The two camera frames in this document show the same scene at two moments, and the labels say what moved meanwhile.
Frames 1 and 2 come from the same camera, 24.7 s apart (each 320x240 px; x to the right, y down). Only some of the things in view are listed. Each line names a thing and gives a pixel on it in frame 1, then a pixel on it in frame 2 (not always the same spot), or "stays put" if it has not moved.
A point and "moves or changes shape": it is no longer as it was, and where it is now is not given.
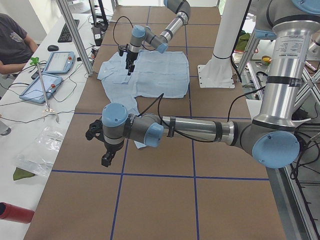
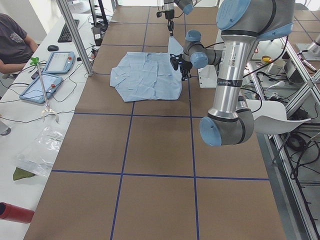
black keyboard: [66, 35] stays put
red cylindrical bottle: [16, 213] stays put
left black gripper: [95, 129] → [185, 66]
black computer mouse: [53, 48] stays put
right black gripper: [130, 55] → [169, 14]
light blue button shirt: [154, 73] moves or changes shape
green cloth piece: [20, 173] stays put
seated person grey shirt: [16, 48] stays put
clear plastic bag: [39, 158] stays put
